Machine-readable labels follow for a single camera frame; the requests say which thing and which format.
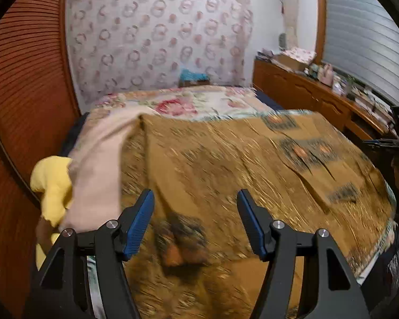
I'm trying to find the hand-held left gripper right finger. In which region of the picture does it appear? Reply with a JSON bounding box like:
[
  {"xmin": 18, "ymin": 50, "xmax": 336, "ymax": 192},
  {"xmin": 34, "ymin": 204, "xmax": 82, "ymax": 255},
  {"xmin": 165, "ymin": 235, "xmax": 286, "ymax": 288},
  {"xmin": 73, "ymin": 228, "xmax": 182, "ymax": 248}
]
[{"xmin": 237, "ymin": 189, "xmax": 369, "ymax": 319}]

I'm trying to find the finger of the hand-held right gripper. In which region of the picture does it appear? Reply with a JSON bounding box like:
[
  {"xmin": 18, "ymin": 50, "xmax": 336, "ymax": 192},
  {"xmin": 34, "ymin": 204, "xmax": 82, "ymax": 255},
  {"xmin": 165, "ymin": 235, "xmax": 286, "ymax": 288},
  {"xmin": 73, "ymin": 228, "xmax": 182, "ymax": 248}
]
[{"xmin": 362, "ymin": 138, "xmax": 399, "ymax": 150}]

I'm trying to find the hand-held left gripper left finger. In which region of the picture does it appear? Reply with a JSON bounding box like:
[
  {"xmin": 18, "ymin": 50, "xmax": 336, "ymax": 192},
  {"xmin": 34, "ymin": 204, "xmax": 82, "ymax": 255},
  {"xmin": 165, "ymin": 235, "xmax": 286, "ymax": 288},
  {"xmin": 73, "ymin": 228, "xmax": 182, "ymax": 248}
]
[{"xmin": 25, "ymin": 189, "xmax": 155, "ymax": 319}]

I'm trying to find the brown patterned garment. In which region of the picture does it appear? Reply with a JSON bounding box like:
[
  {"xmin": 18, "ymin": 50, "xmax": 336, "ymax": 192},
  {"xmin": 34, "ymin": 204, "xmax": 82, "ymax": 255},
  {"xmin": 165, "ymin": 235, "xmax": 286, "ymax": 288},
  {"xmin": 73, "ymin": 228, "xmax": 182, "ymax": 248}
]
[{"xmin": 120, "ymin": 110, "xmax": 396, "ymax": 319}]

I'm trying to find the leaf print bed sheet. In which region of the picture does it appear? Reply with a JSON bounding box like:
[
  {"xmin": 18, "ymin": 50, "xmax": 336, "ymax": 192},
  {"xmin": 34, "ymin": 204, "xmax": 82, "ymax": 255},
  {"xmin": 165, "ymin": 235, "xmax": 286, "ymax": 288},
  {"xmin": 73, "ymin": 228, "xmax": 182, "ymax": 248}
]
[{"xmin": 86, "ymin": 179, "xmax": 398, "ymax": 319}]

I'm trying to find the pink thermos flask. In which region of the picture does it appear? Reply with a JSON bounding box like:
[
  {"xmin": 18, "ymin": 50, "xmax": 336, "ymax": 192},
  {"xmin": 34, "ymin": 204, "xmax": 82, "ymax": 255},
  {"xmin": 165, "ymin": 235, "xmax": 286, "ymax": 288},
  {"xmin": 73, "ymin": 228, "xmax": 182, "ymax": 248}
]
[{"xmin": 321, "ymin": 64, "xmax": 334, "ymax": 85}]

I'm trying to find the yellow plush toy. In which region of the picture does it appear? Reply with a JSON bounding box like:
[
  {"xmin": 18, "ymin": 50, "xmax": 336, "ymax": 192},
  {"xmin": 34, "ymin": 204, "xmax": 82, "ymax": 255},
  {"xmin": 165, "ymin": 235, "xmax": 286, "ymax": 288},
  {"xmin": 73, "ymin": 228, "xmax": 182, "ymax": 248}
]
[{"xmin": 30, "ymin": 156, "xmax": 74, "ymax": 270}]

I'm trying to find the wooden sideboard cabinet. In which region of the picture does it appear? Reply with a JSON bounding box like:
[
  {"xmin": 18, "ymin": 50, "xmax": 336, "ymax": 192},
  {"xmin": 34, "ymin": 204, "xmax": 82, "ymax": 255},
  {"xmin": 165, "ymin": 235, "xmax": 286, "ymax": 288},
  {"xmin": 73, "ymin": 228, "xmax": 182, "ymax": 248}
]
[{"xmin": 253, "ymin": 58, "xmax": 399, "ymax": 143}]

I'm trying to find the grey window blind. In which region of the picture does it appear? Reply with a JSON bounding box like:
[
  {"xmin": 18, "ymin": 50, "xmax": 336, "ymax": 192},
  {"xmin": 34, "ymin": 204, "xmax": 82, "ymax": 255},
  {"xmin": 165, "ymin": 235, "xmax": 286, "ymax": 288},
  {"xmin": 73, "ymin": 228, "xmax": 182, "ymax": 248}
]
[{"xmin": 321, "ymin": 0, "xmax": 399, "ymax": 114}]

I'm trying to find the spotted white cloth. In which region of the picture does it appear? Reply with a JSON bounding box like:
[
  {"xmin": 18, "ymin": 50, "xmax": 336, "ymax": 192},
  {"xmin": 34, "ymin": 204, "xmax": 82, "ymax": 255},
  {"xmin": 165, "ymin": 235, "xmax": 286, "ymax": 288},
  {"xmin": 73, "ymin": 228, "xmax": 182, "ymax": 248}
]
[{"xmin": 284, "ymin": 47, "xmax": 316, "ymax": 64}]

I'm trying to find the open cardboard box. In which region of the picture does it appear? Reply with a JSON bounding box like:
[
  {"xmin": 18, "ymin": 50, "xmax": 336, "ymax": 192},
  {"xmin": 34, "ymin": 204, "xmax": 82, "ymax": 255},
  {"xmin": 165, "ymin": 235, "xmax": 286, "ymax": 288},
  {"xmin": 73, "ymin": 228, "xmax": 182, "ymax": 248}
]
[{"xmin": 273, "ymin": 54, "xmax": 308, "ymax": 72}]

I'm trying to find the floral bed blanket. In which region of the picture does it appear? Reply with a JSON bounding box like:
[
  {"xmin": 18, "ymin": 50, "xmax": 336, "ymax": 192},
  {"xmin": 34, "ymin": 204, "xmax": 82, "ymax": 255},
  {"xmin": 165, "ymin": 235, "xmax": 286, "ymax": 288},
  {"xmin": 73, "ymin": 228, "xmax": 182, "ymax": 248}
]
[{"xmin": 91, "ymin": 85, "xmax": 276, "ymax": 122}]

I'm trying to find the small cardboard box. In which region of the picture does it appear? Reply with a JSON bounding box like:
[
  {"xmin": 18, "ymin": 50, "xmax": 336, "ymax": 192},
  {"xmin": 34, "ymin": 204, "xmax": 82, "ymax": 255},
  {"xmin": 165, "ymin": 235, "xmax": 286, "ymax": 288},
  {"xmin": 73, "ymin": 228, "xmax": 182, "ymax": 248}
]
[{"xmin": 179, "ymin": 78, "xmax": 211, "ymax": 87}]

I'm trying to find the tied beige curtain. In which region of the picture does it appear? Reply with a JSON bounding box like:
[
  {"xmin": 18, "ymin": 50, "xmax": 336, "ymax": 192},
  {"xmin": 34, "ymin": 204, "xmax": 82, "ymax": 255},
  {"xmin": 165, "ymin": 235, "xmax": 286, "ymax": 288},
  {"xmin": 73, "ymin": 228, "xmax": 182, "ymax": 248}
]
[{"xmin": 281, "ymin": 0, "xmax": 298, "ymax": 49}]

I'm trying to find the wooden louvred wardrobe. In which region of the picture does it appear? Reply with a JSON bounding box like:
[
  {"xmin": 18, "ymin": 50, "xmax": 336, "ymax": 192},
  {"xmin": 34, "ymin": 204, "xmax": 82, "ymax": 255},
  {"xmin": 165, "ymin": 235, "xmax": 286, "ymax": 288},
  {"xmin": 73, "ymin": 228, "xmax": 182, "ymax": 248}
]
[{"xmin": 0, "ymin": 0, "xmax": 81, "ymax": 319}]

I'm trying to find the circle patterned curtain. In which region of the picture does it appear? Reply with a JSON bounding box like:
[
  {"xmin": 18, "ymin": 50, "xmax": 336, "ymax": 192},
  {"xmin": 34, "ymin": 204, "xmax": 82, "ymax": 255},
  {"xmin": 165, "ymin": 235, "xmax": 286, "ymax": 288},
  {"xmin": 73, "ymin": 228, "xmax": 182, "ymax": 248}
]
[{"xmin": 66, "ymin": 0, "xmax": 255, "ymax": 105}]

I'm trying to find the wooden window frame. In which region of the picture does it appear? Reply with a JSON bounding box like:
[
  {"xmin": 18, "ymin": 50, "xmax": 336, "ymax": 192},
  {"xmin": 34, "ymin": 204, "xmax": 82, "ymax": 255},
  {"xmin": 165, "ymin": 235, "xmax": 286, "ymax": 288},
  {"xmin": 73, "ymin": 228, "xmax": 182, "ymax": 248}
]
[{"xmin": 314, "ymin": 0, "xmax": 326, "ymax": 64}]

